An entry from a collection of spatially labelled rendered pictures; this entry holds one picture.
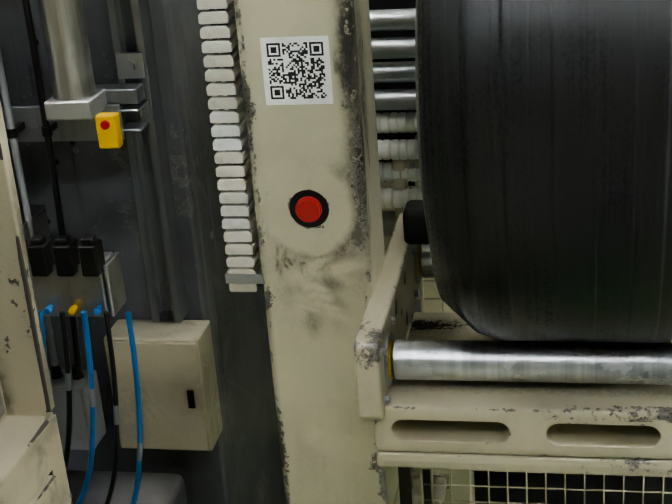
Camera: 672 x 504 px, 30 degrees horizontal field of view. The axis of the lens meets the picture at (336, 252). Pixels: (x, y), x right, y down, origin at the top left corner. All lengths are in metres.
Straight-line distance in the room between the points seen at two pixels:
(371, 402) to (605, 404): 0.25
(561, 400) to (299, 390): 0.32
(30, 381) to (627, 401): 0.64
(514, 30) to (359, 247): 0.39
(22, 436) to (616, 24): 0.73
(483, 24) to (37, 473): 0.65
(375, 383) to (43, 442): 0.36
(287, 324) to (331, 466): 0.20
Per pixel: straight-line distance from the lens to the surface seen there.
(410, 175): 1.82
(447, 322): 1.71
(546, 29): 1.13
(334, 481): 1.58
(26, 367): 1.37
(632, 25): 1.13
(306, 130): 1.39
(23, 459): 1.34
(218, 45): 1.39
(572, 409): 1.38
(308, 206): 1.41
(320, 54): 1.36
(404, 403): 1.40
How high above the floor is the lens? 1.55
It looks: 22 degrees down
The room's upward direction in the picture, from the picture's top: 4 degrees counter-clockwise
